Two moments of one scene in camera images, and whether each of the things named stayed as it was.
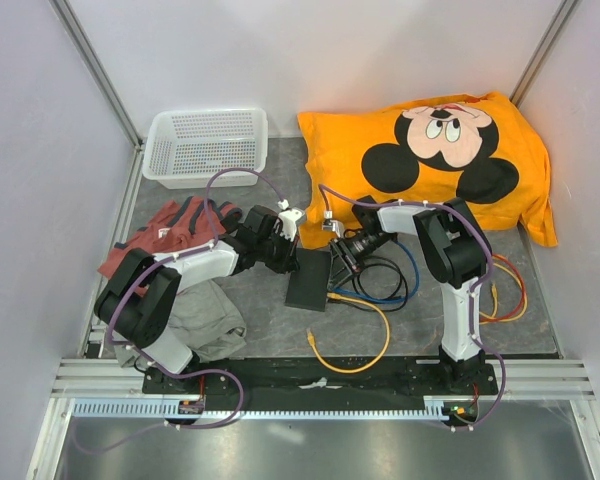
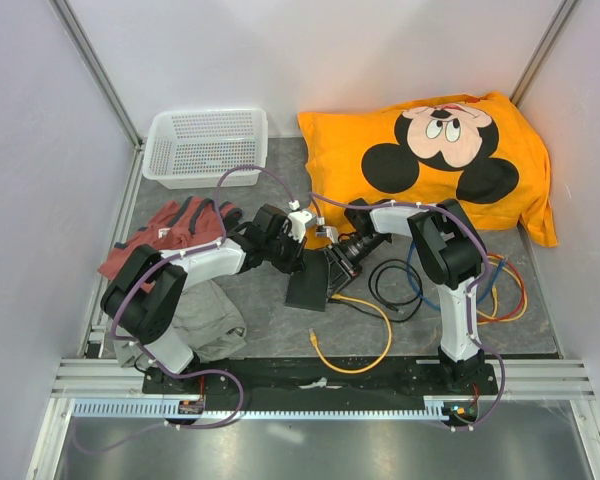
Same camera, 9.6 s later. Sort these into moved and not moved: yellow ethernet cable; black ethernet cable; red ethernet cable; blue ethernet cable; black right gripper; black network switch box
Moved: blue ethernet cable; black ethernet cable
Not moved: black network switch box; yellow ethernet cable; red ethernet cable; black right gripper
